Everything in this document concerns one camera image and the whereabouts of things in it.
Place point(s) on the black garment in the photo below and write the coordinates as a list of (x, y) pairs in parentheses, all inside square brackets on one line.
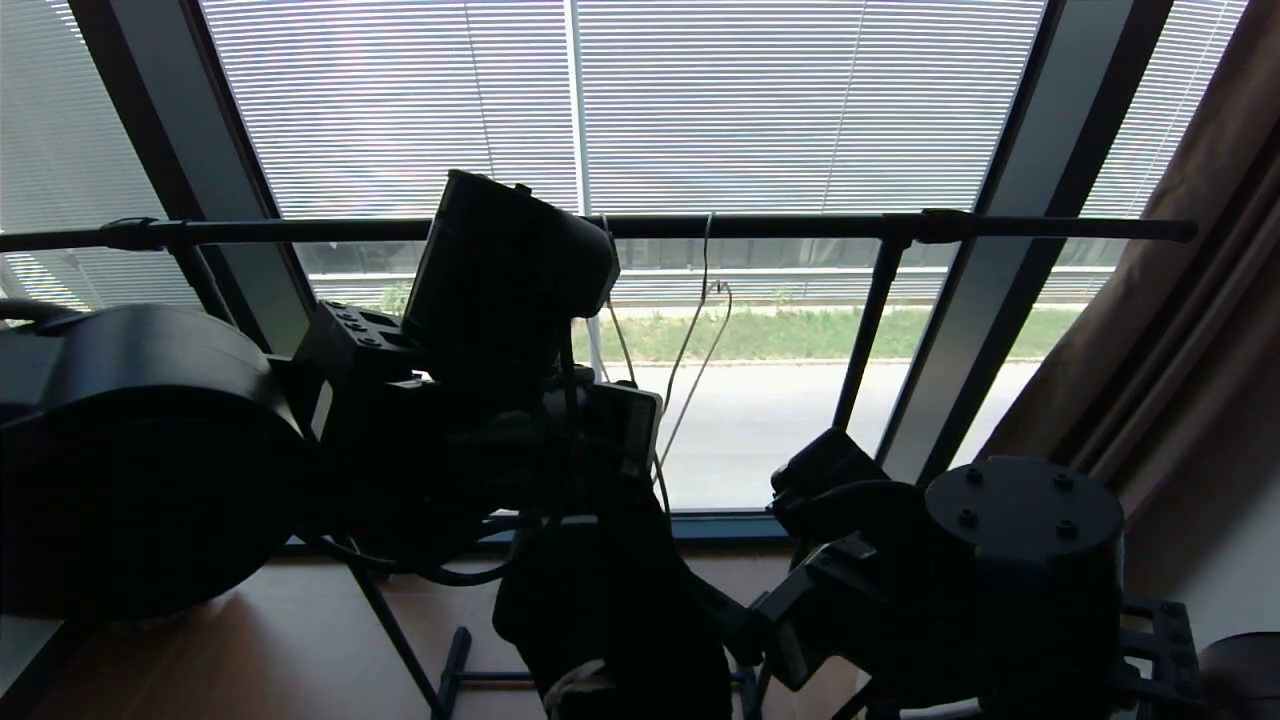
[(610, 600)]

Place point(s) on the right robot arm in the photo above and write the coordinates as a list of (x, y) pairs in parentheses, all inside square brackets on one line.
[(1020, 580)]

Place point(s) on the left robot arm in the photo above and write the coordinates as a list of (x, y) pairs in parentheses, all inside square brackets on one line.
[(150, 460)]

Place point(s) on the pink clothes hanger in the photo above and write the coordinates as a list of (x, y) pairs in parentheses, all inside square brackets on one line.
[(622, 345), (708, 250)]

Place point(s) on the black clothes rack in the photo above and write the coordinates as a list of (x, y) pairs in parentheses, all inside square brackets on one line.
[(800, 227)]

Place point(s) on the window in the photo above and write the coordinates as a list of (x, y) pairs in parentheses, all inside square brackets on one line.
[(750, 100)]

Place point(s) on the brown curtain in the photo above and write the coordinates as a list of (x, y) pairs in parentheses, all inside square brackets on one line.
[(1200, 350)]

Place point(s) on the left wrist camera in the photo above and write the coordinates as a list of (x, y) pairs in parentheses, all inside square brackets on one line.
[(625, 430)]

